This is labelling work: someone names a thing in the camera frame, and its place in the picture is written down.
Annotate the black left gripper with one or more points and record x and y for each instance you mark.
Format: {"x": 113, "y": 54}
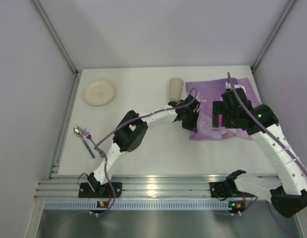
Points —
{"x": 192, "y": 115}

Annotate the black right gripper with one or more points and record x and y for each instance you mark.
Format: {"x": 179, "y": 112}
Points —
{"x": 218, "y": 114}

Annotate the purple Elsa placemat cloth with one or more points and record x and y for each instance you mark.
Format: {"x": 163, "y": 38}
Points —
{"x": 207, "y": 93}

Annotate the cream beige cup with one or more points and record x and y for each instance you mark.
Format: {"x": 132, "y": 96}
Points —
{"x": 175, "y": 89}

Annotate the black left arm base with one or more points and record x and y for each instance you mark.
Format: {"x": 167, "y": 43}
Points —
{"x": 104, "y": 191}

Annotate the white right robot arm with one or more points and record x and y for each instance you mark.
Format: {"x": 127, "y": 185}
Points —
{"x": 290, "y": 195}

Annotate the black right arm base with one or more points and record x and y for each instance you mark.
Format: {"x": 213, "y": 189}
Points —
{"x": 221, "y": 190}

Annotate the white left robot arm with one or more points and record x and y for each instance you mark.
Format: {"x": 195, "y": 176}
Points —
{"x": 130, "y": 132}

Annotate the cream round plate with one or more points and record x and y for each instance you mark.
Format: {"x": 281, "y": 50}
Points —
{"x": 99, "y": 92}

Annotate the pink fork patterned handle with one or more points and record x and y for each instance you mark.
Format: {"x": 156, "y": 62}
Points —
{"x": 89, "y": 137}

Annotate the silver spoon green handle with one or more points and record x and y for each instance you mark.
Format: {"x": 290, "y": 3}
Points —
{"x": 79, "y": 133}

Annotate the right aluminium frame post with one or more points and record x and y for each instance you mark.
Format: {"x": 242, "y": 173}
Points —
{"x": 290, "y": 4}

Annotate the aluminium frame post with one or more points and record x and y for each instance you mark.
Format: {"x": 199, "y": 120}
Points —
{"x": 290, "y": 4}
{"x": 53, "y": 33}

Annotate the aluminium front rail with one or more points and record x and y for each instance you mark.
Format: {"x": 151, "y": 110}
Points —
{"x": 160, "y": 187}

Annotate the slotted grey cable duct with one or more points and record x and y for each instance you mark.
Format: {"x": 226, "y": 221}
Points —
{"x": 125, "y": 205}

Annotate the left aluminium frame post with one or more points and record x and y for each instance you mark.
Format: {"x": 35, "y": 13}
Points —
{"x": 53, "y": 33}

